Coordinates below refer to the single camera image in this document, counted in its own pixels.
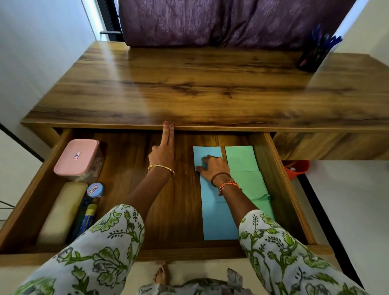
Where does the bunch of blue pens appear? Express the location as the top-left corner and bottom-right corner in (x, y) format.
(310, 24), (343, 54)

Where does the yellow pencil case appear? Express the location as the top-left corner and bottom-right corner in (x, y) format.
(36, 182), (89, 245)

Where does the person's right hand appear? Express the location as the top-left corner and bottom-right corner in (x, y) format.
(196, 154), (231, 184)

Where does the gold bangle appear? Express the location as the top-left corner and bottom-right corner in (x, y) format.
(147, 164), (176, 179)

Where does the yellow and blue highlighter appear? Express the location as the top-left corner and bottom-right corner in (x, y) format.
(77, 203), (98, 239)

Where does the left floral white green sleeve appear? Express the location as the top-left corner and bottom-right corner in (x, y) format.
(12, 204), (145, 295)

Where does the blue sticky pad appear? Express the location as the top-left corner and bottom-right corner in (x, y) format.
(193, 146), (223, 172)
(202, 201), (239, 241)
(199, 171), (227, 203)

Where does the black wall trim strip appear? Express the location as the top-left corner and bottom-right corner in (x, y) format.
(0, 123), (45, 163)

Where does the person's left forearm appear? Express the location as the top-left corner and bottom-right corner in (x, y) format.
(124, 170), (174, 222)

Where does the brown thread bracelet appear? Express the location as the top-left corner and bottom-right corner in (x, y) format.
(211, 172), (233, 188)

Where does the person's right forearm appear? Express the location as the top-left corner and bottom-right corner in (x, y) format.
(212, 179), (259, 227)

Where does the clear container pink lid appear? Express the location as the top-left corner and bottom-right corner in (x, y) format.
(53, 139), (105, 183)

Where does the floral white green dress front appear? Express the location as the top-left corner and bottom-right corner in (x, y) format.
(137, 268), (254, 295)

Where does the teal paper sheet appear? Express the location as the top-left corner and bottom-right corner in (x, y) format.
(224, 145), (259, 172)

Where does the purple patterned curtain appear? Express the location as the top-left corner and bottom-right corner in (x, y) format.
(118, 0), (358, 51)

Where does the floral white green sleeve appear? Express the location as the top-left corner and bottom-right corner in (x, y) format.
(238, 209), (370, 295)
(12, 204), (145, 295)

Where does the small round blue tape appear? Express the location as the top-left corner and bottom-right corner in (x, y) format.
(86, 182), (105, 199)

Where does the orange bucket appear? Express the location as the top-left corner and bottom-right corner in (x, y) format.
(282, 160), (310, 182)

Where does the black window frame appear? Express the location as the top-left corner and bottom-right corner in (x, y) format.
(97, 0), (125, 42)

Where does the orange thread bracelet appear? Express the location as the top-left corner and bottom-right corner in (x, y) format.
(218, 181), (242, 197)

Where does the teal grey marker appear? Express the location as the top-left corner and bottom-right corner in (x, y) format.
(66, 197), (89, 244)

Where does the right floral white green sleeve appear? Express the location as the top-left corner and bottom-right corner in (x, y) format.
(238, 209), (370, 295)

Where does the wooden desk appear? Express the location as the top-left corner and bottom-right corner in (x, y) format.
(20, 41), (389, 162)

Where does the person's left hand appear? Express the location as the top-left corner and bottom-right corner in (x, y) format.
(148, 121), (175, 171)

